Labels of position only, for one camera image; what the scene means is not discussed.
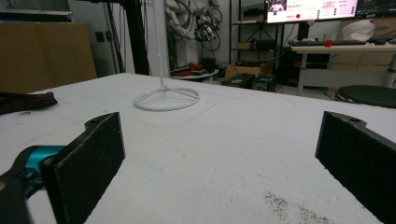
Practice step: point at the stacked cardboard boxes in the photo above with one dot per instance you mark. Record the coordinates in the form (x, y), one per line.
(386, 26)

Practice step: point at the hanging white robot parts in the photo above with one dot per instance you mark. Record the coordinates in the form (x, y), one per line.
(180, 21)

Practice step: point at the small red object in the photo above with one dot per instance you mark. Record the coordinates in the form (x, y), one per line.
(328, 43)

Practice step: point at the black keyboard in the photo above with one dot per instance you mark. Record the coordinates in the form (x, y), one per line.
(311, 43)

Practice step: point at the black metal column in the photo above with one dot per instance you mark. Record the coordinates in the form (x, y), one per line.
(137, 37)

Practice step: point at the bright computer monitor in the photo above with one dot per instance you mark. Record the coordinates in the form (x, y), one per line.
(311, 9)

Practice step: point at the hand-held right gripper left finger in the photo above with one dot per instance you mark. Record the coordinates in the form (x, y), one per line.
(84, 168)

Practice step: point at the black computer tower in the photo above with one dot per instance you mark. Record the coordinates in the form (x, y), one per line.
(311, 62)

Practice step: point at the dark computer monitor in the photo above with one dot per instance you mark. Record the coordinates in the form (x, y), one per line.
(376, 7)

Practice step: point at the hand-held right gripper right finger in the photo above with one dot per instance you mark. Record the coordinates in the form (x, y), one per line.
(358, 155)

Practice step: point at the white desk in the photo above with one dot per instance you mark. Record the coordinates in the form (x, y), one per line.
(342, 48)

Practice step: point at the wall socket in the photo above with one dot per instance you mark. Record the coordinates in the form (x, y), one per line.
(99, 36)

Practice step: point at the open cardboard box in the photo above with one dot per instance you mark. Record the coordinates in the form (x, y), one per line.
(239, 70)

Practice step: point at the round white side table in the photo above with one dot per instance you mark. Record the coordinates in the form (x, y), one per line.
(199, 76)

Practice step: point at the white bag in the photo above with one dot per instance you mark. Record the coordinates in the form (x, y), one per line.
(358, 30)

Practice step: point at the black metal shelf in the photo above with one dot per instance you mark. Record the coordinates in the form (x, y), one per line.
(231, 31)

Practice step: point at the red tool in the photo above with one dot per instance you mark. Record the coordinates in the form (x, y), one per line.
(194, 66)

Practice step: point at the black case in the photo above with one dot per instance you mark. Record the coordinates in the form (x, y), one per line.
(238, 80)
(264, 82)

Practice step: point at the large brown cardboard box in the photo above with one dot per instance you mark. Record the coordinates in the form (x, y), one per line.
(46, 53)

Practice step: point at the black round stool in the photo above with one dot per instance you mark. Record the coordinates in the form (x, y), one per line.
(367, 95)

